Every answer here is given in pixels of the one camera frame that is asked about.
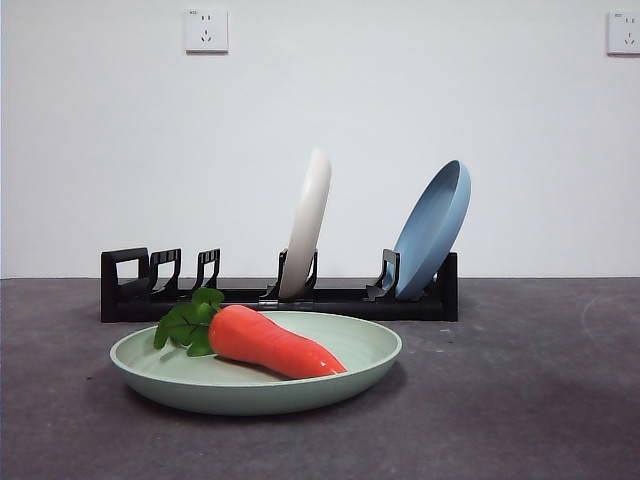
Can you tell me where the white plate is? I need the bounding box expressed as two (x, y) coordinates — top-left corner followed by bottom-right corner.
(278, 147), (333, 300)

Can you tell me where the orange carrot with green leaves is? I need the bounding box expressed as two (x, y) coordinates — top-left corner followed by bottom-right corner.
(153, 287), (348, 380)

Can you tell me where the white wall socket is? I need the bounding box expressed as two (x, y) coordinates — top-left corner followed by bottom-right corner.
(185, 7), (230, 54)
(606, 10), (640, 56)

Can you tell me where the blue plate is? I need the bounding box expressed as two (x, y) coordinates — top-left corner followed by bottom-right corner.
(393, 159), (472, 302)

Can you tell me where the black plate rack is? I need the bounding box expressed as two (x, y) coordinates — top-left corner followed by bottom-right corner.
(100, 246), (460, 323)

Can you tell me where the green plate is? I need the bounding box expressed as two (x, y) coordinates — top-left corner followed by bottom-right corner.
(109, 310), (403, 416)

